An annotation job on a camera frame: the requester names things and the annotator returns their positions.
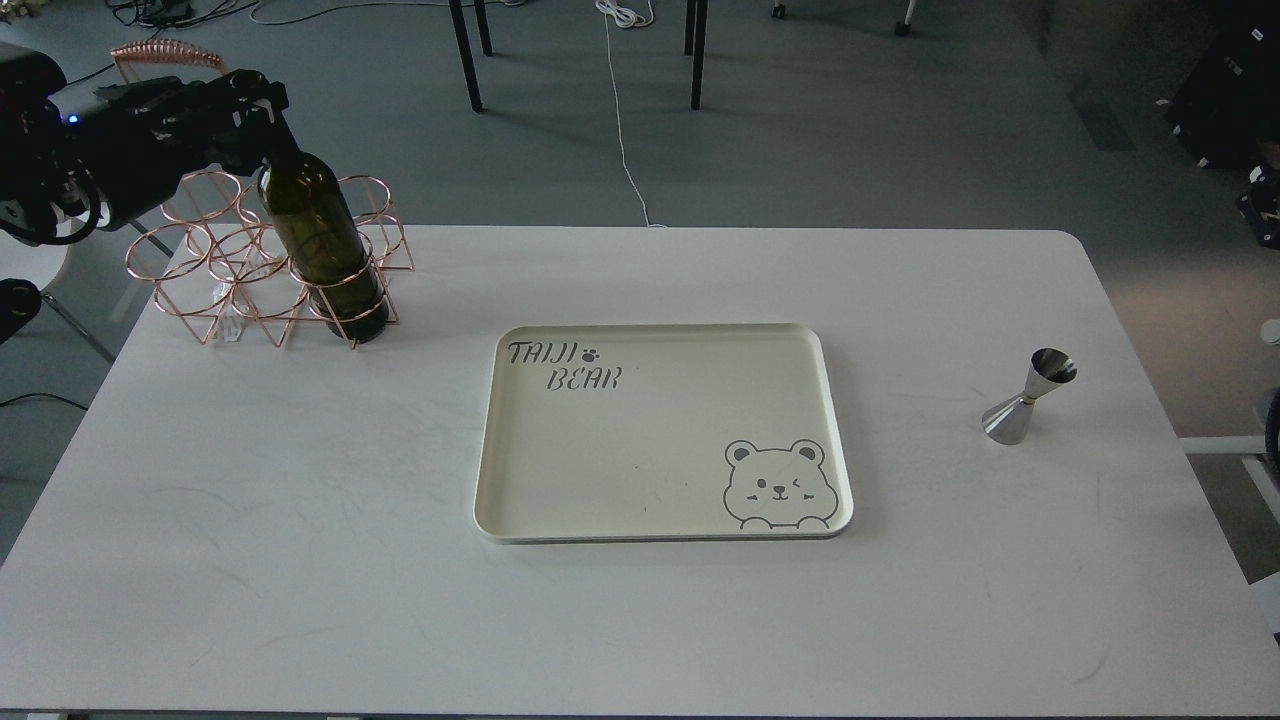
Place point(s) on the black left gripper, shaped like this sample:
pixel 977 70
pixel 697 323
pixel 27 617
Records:
pixel 138 141

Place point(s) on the dark green wine bottle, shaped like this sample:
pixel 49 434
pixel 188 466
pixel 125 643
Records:
pixel 312 219

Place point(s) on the steel double jigger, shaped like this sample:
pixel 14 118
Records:
pixel 1008 423

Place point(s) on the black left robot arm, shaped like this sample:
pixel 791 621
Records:
pixel 67 174

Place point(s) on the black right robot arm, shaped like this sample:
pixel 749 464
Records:
pixel 1257 204

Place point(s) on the black table legs left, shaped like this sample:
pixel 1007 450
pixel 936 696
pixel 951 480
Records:
pixel 464 46

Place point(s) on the black table legs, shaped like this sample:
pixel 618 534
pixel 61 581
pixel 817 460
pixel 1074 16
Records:
pixel 695 40
pixel 464 46

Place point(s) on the black table legs right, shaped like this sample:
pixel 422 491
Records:
pixel 695 40

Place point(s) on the cream bear serving tray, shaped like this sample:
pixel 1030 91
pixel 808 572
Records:
pixel 661 433

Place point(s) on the black equipment case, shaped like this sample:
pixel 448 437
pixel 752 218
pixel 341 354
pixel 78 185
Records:
pixel 1227 106

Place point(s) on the copper wire bottle rack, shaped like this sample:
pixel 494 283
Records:
pixel 238 272

